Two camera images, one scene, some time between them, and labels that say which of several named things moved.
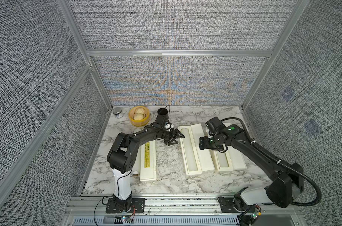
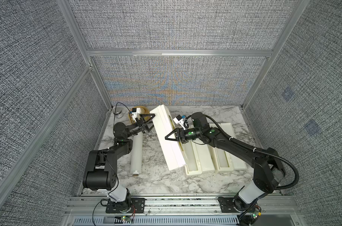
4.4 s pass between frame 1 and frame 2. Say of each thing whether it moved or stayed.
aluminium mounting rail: stayed
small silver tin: stayed
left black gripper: moved
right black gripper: moved
